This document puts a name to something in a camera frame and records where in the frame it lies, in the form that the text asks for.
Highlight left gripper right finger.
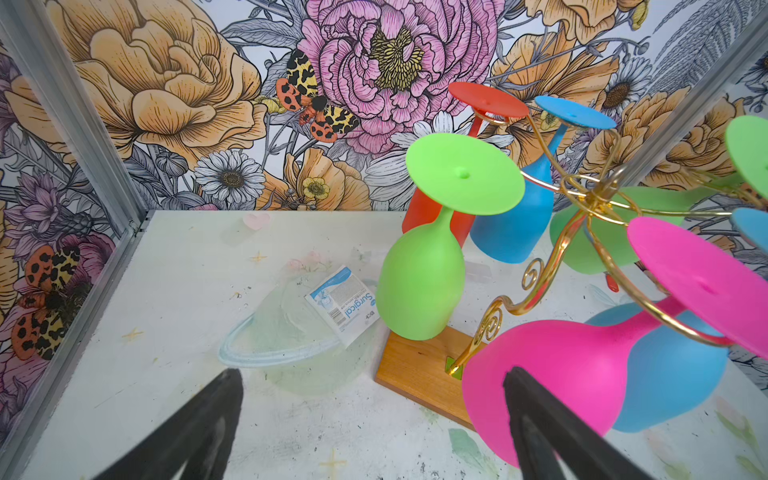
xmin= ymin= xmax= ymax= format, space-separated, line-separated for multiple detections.
xmin=503 ymin=367 xmax=649 ymax=479

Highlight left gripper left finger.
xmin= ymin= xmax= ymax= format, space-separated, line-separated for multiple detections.
xmin=97 ymin=368 xmax=244 ymax=479

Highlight blue wine glass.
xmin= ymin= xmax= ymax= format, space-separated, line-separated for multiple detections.
xmin=589 ymin=217 xmax=767 ymax=433
xmin=470 ymin=96 xmax=616 ymax=264

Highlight green wine glass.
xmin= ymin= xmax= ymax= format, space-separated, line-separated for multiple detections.
xmin=549 ymin=115 xmax=768 ymax=276
xmin=376 ymin=132 xmax=526 ymax=342

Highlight pink wine glass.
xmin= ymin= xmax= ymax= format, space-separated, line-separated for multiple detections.
xmin=461 ymin=216 xmax=768 ymax=469

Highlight red wine glass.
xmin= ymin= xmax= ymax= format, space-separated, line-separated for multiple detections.
xmin=402 ymin=82 xmax=529 ymax=245

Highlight clear surgical mask packet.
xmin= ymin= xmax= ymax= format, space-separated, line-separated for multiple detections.
xmin=218 ymin=268 xmax=378 ymax=397

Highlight gold wire glass rack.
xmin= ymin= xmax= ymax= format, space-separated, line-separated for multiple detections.
xmin=375 ymin=113 xmax=768 ymax=431

